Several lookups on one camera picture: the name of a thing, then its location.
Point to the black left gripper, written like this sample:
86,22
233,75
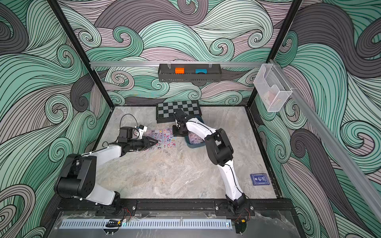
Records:
146,142

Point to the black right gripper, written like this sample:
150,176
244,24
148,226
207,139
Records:
177,126

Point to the lilac small sticker sheet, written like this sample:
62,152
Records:
161,135

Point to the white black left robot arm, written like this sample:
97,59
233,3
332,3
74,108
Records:
77,177

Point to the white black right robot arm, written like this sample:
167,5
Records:
220,153

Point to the teal plastic storage box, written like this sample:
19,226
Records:
197,132

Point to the orange block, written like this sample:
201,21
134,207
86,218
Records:
179,70

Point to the teal block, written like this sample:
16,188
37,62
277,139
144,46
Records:
201,71

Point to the blue card pack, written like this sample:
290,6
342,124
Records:
259,179

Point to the black wall shelf tray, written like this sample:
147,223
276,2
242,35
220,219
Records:
167,73

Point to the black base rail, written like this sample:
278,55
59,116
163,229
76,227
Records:
142,207

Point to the aluminium rail back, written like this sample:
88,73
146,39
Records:
135,63

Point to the clear acrylic wall holder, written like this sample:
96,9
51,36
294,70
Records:
272,87

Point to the white slotted cable duct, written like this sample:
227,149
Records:
215,224

